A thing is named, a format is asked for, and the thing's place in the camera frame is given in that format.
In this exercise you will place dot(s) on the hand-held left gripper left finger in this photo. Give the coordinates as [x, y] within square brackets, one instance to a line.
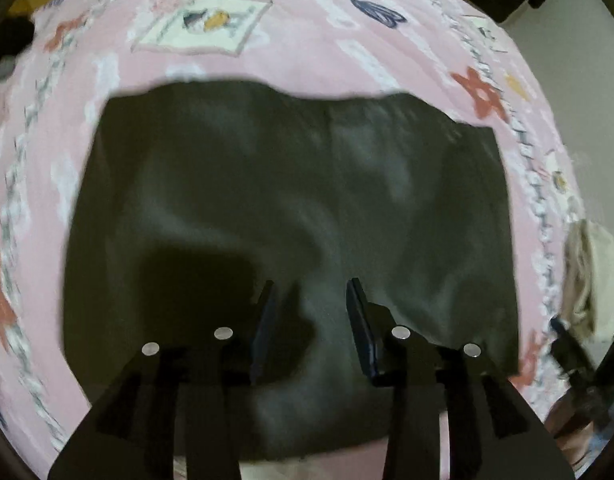
[264, 330]

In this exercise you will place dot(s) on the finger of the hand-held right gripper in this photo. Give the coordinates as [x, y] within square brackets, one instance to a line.
[569, 347]

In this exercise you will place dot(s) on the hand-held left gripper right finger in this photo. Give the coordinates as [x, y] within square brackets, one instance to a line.
[359, 330]

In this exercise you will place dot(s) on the dark brown leather jacket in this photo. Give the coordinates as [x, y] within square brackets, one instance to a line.
[237, 185]

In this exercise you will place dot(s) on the folded beige clothes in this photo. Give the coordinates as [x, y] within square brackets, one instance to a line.
[592, 270]

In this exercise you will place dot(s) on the pink printed blanket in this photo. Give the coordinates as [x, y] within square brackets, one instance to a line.
[312, 35]

